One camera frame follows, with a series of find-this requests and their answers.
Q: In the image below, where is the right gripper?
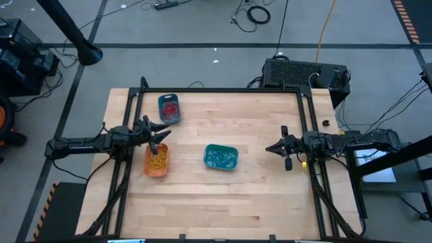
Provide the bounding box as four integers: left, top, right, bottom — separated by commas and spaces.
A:
265, 125, 304, 172

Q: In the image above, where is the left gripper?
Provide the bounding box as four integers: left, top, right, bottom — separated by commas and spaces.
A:
134, 115, 172, 156

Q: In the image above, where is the yellow rubber band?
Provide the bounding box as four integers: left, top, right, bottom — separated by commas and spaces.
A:
147, 148, 169, 172

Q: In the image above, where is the dark blue plastic basket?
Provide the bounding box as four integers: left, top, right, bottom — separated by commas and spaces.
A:
157, 93, 182, 126

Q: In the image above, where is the orange plastic basket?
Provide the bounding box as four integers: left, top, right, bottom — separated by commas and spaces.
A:
142, 143, 170, 178

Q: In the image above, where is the teal green plastic basket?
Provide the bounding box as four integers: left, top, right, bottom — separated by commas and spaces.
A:
202, 144, 240, 171

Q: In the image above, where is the black computer tower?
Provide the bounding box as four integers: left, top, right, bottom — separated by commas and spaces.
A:
262, 57, 352, 109

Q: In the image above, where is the white paper sheet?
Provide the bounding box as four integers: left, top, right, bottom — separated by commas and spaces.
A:
356, 149, 398, 184

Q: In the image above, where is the black stand pole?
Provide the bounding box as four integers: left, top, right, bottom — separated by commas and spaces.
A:
36, 0, 104, 67
354, 134, 432, 178

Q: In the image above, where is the hazard-striped black mat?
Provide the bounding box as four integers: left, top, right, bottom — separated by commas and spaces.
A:
32, 181, 88, 242
392, 0, 432, 45

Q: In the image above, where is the black power strip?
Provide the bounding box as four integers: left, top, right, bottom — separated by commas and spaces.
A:
154, 0, 180, 11

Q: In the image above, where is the grey side table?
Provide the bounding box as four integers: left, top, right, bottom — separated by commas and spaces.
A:
344, 130, 432, 220

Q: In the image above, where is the black equipment cart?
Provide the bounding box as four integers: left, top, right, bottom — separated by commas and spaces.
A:
0, 18, 61, 98

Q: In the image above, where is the orange black vacuum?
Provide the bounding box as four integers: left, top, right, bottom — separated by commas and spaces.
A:
0, 95, 28, 148

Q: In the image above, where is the black tripod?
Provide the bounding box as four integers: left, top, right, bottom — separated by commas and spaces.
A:
398, 194, 432, 223

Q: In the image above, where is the black hanging cable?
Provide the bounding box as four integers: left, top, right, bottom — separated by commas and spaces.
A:
273, 0, 290, 58

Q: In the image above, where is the yellow hanging cable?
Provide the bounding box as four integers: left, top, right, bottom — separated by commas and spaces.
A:
315, 0, 338, 64

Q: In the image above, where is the coiled black cable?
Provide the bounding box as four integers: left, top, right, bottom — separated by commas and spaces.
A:
231, 4, 272, 34

